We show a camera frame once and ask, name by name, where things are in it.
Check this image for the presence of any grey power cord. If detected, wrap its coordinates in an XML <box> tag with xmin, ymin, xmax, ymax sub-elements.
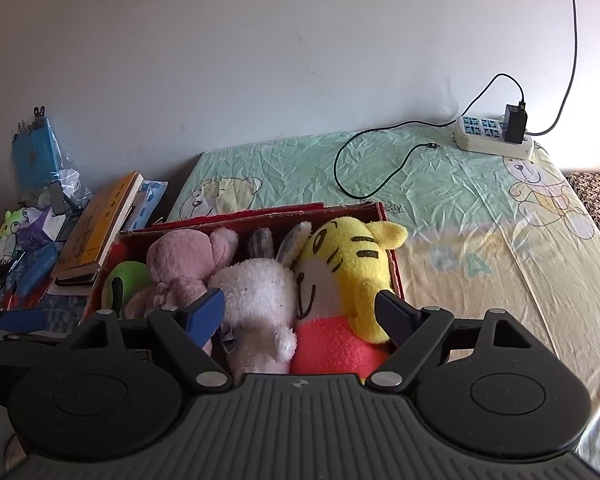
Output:
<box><xmin>530</xmin><ymin>0</ymin><xmax>579</xmax><ymax>137</ymax></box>

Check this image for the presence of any black charging cable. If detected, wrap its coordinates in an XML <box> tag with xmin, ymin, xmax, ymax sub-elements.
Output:
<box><xmin>334</xmin><ymin>73</ymin><xmax>527</xmax><ymax>200</ymax></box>

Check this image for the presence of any blue patterned box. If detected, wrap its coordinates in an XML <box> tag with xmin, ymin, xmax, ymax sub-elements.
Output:
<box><xmin>127</xmin><ymin>178</ymin><xmax>170</xmax><ymax>233</ymax></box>

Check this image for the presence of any black phone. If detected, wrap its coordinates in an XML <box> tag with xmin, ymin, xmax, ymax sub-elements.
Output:
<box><xmin>47</xmin><ymin>180</ymin><xmax>66</xmax><ymax>216</ymax></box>

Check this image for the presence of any blue pencil case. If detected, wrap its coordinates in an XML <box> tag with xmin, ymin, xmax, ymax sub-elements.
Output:
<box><xmin>7</xmin><ymin>241</ymin><xmax>63</xmax><ymax>301</ymax></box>

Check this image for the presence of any white purple toy figure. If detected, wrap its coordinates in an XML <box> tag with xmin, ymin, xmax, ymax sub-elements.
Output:
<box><xmin>22</xmin><ymin>207</ymin><xmax>61</xmax><ymax>248</ymax></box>

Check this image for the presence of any white rabbit plush toy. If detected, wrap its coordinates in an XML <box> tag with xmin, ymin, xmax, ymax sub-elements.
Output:
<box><xmin>207</xmin><ymin>221</ymin><xmax>313</xmax><ymax>377</ymax></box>

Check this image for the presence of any yellow tiger plush toy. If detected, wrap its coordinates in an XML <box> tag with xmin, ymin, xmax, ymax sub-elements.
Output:
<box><xmin>290</xmin><ymin>216</ymin><xmax>408</xmax><ymax>386</ymax></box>

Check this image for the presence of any small green alien toy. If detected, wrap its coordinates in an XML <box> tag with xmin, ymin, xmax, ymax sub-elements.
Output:
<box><xmin>0</xmin><ymin>209</ymin><xmax>31</xmax><ymax>246</ymax></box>

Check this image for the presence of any red cardboard box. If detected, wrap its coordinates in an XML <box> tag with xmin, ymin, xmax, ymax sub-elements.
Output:
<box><xmin>82</xmin><ymin>201</ymin><xmax>406</xmax><ymax>356</ymax></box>

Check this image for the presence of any clear plastic bag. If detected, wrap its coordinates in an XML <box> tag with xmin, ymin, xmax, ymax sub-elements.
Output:
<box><xmin>55</xmin><ymin>167</ymin><xmax>93</xmax><ymax>211</ymax></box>

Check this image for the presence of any white power strip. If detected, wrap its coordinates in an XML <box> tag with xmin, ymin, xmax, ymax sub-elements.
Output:
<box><xmin>453</xmin><ymin>115</ymin><xmax>536</xmax><ymax>161</ymax></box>

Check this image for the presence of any pink plush toy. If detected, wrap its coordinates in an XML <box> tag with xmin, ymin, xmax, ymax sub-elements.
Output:
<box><xmin>125</xmin><ymin>227</ymin><xmax>240</xmax><ymax>356</ymax></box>

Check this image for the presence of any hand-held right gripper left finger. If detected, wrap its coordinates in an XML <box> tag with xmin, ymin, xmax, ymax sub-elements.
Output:
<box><xmin>75</xmin><ymin>287</ymin><xmax>233</xmax><ymax>394</ymax></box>

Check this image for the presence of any green plush toy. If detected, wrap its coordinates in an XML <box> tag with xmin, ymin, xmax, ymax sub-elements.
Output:
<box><xmin>101</xmin><ymin>260</ymin><xmax>153</xmax><ymax>313</ymax></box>

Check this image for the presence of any printed bed sheet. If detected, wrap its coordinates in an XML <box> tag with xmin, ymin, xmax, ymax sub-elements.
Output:
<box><xmin>167</xmin><ymin>127</ymin><xmax>600</xmax><ymax>476</ymax></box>

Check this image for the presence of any blue plastic packet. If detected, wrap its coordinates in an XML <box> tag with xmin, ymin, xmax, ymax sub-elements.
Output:
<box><xmin>11</xmin><ymin>106</ymin><xmax>66</xmax><ymax>196</ymax></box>

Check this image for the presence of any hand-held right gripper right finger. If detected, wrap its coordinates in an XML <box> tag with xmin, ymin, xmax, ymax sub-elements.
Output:
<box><xmin>367</xmin><ymin>289</ymin><xmax>533</xmax><ymax>391</ymax></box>

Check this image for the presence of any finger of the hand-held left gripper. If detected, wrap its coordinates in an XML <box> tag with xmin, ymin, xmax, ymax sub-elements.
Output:
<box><xmin>0</xmin><ymin>308</ymin><xmax>48</xmax><ymax>335</ymax></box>

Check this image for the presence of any black power adapter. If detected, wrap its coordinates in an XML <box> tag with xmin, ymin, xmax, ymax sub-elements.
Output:
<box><xmin>502</xmin><ymin>102</ymin><xmax>529</xmax><ymax>145</ymax></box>

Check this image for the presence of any yellow book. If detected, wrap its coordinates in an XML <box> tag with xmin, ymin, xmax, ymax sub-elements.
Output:
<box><xmin>50</xmin><ymin>170</ymin><xmax>145</xmax><ymax>281</ymax></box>

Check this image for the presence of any black notebook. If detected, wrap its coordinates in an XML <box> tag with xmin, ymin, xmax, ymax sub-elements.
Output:
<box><xmin>52</xmin><ymin>265</ymin><xmax>101</xmax><ymax>288</ymax></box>

